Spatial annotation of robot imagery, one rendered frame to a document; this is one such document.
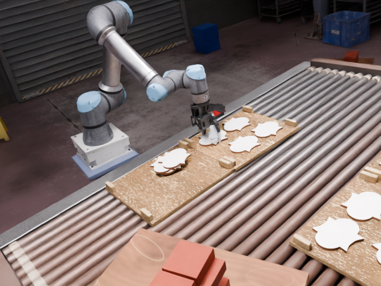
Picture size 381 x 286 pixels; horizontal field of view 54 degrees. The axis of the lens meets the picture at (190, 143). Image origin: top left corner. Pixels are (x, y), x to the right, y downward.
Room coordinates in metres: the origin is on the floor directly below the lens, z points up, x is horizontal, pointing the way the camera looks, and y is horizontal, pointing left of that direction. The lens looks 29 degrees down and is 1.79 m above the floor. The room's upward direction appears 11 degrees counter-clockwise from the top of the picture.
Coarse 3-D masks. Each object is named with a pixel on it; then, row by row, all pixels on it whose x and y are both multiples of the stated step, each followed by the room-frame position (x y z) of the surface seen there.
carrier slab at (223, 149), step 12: (228, 120) 1.66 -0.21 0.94; (252, 120) 1.61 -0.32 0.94; (264, 120) 1.58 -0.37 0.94; (276, 120) 1.56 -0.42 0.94; (228, 132) 1.54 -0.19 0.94; (240, 132) 1.52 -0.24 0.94; (252, 132) 1.49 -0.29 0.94; (288, 132) 1.43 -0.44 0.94; (264, 144) 1.37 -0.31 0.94; (276, 144) 1.37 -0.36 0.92; (216, 156) 1.35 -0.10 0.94; (228, 156) 1.34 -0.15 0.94; (240, 156) 1.32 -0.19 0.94; (252, 156) 1.30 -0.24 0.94; (240, 168) 1.25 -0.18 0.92
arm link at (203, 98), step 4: (208, 92) 1.48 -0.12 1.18; (192, 96) 1.48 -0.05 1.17; (196, 96) 1.46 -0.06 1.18; (200, 96) 1.46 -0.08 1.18; (204, 96) 1.46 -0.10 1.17; (208, 96) 1.47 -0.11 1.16; (192, 100) 1.49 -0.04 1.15; (196, 100) 1.46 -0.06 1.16; (200, 100) 1.46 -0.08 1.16; (204, 100) 1.46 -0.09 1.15
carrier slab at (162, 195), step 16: (192, 160) 1.36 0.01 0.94; (208, 160) 1.34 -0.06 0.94; (128, 176) 1.33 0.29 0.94; (144, 176) 1.31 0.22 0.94; (160, 176) 1.29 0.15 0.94; (176, 176) 1.26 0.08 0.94; (192, 176) 1.24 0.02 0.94; (208, 176) 1.22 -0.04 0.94; (224, 176) 1.21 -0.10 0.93; (112, 192) 1.24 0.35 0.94; (128, 192) 1.22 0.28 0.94; (144, 192) 1.20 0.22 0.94; (160, 192) 1.18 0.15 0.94; (176, 192) 1.16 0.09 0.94; (192, 192) 1.14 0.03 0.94; (160, 208) 1.08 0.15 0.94; (176, 208) 1.07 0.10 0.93
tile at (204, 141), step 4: (208, 132) 1.56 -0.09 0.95; (224, 132) 1.53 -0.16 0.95; (200, 136) 1.54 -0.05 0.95; (204, 136) 1.53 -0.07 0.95; (208, 136) 1.52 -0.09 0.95; (224, 136) 1.49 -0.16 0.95; (200, 140) 1.50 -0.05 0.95; (204, 140) 1.49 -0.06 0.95; (208, 140) 1.49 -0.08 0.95; (212, 140) 1.48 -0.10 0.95; (216, 140) 1.47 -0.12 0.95; (200, 144) 1.47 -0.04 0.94; (204, 144) 1.46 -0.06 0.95; (208, 144) 1.45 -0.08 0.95; (212, 144) 1.46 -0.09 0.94; (216, 144) 1.44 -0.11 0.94
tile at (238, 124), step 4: (232, 120) 1.63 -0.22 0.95; (236, 120) 1.62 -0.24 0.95; (240, 120) 1.61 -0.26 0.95; (244, 120) 1.61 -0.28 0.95; (248, 120) 1.60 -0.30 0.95; (224, 124) 1.61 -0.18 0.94; (228, 124) 1.60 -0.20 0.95; (232, 124) 1.59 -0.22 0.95; (236, 124) 1.58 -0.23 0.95; (240, 124) 1.57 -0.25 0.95; (244, 124) 1.57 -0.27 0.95; (248, 124) 1.56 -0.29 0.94; (224, 128) 1.57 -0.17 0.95; (228, 128) 1.56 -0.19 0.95; (232, 128) 1.55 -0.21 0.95; (236, 128) 1.54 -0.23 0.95; (240, 128) 1.54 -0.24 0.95
